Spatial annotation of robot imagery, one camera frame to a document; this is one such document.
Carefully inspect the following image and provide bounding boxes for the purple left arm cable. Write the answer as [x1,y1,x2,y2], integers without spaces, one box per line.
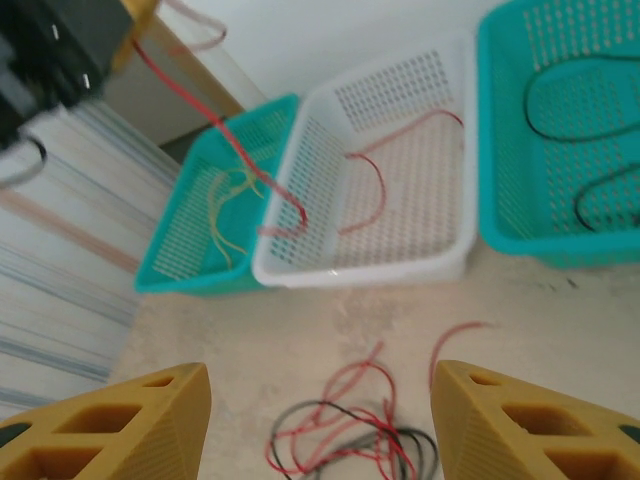
[162,0,229,54]

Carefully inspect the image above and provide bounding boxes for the thin red cable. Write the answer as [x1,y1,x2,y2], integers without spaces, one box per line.
[428,321,497,389]
[264,339,419,480]
[130,39,310,240]
[338,108,466,236]

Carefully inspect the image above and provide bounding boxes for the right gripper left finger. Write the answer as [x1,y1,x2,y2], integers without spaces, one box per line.
[0,362,212,480]

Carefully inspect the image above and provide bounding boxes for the white perforated plastic basket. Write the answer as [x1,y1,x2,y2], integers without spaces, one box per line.
[251,37,481,290]

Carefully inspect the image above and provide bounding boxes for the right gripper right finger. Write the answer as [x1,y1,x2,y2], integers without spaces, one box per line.
[429,358,640,480]

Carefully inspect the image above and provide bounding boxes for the thin yellow cable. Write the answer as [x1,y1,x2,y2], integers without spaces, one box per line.
[207,167,269,269]

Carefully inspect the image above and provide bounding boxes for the thin black cable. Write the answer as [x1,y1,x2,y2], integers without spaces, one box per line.
[522,54,640,234]

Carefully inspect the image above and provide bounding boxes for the left gripper black motor cable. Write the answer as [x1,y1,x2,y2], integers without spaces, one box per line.
[0,138,49,190]

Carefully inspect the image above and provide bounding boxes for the teal perforated plastic basket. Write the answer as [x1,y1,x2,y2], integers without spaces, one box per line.
[474,0,640,271]
[133,93,301,296]

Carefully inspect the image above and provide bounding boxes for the red wire bundle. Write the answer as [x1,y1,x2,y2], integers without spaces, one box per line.
[269,399,441,480]

